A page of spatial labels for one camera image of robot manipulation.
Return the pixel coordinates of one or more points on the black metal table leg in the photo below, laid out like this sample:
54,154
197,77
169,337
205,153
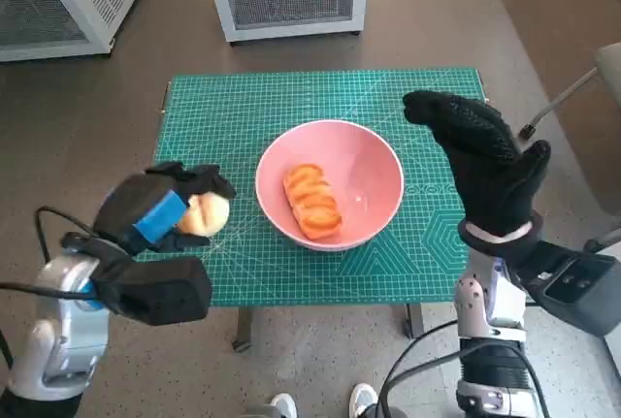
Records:
415,321
245,328

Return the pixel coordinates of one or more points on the green cutting mat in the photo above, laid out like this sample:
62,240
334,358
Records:
310,93

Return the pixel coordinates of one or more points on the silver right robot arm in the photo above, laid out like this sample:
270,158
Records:
473,306

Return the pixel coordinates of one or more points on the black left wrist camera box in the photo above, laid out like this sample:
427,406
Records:
160,292

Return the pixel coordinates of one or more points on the grey chair with metal legs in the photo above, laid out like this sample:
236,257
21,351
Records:
612,98

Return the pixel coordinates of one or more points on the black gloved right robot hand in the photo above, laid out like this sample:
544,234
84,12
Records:
490,170

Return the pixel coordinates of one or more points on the long toy bread loaf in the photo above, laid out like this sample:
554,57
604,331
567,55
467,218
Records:
313,200

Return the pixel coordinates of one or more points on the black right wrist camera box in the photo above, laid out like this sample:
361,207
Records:
577,287

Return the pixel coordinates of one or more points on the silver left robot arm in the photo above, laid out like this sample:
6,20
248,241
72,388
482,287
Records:
58,340

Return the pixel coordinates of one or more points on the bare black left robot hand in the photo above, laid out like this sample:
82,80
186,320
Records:
131,204

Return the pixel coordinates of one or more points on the round toy bread roll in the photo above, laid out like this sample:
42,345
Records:
208,214

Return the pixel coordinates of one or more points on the white board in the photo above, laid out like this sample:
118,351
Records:
616,355

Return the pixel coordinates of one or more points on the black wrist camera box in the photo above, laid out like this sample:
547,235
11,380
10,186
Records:
577,287
160,292

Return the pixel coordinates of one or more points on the pink bowl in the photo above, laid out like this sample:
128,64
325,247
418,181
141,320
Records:
359,166

